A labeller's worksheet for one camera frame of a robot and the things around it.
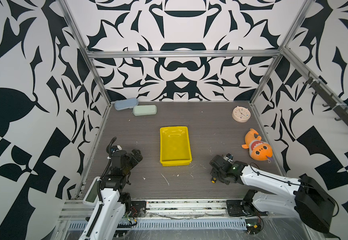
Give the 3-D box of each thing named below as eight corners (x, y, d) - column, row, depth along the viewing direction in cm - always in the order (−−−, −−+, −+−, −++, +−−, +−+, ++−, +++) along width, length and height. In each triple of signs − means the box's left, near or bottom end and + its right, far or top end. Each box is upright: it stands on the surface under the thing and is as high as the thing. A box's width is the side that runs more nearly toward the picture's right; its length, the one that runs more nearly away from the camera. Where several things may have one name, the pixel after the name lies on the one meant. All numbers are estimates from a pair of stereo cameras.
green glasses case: (133, 115, 115) (131, 112, 112) (135, 107, 120) (134, 103, 117) (156, 115, 115) (156, 112, 112) (157, 107, 120) (157, 103, 117)
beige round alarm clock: (234, 122, 110) (235, 119, 107) (229, 109, 118) (231, 106, 116) (251, 122, 110) (253, 119, 107) (246, 109, 118) (247, 106, 116)
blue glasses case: (115, 110, 118) (113, 106, 114) (116, 103, 122) (114, 99, 119) (138, 108, 119) (137, 104, 116) (138, 101, 124) (137, 97, 121)
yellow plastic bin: (158, 166, 90) (157, 161, 84) (161, 132, 106) (160, 125, 100) (190, 166, 90) (192, 161, 84) (188, 132, 106) (189, 125, 100)
